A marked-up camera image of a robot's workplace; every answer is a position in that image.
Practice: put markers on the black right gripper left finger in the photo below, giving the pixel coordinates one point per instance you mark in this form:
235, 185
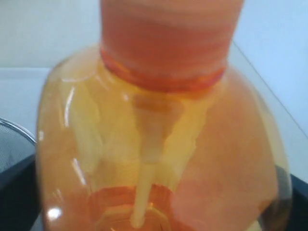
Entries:
20, 208

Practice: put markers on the steel mesh strainer basket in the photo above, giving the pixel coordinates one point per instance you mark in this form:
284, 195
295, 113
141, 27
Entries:
16, 144

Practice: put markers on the orange pump soap bottle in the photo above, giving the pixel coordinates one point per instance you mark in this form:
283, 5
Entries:
153, 130

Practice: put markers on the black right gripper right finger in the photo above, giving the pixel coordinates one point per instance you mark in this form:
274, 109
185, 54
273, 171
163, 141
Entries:
294, 202

